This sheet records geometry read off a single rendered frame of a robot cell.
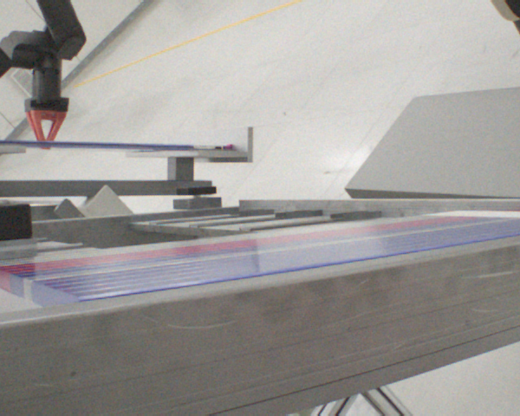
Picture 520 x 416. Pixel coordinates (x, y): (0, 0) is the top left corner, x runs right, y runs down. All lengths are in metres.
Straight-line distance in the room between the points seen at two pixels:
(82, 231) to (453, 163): 0.56
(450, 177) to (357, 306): 0.75
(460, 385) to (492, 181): 0.71
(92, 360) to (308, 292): 0.10
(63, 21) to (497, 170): 0.79
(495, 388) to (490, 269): 1.17
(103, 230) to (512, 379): 0.94
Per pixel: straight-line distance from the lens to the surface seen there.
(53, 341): 0.26
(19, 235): 0.57
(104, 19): 9.31
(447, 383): 1.65
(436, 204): 0.80
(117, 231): 1.01
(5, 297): 0.39
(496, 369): 1.61
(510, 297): 0.43
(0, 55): 0.69
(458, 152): 1.12
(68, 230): 0.98
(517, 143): 1.06
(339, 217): 0.85
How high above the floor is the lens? 1.18
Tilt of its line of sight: 25 degrees down
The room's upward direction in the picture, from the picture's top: 41 degrees counter-clockwise
